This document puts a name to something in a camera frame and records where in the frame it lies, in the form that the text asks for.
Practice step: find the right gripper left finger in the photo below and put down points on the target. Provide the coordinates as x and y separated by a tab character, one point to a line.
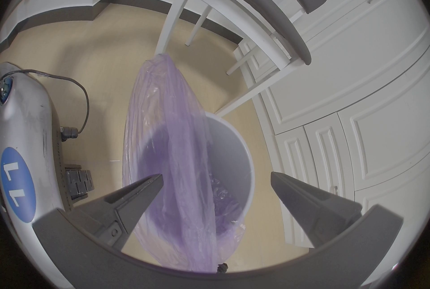
131	207

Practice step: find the white trash bin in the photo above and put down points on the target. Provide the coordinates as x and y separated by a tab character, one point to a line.
231	150

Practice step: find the white wardrobe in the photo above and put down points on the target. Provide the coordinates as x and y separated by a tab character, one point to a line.
352	86

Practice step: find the purple plastic bag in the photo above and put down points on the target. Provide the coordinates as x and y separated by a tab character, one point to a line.
174	133

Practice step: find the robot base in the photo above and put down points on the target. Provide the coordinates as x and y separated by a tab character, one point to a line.
30	133

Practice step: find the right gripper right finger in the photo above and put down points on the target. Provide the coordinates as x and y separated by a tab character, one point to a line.
302	203

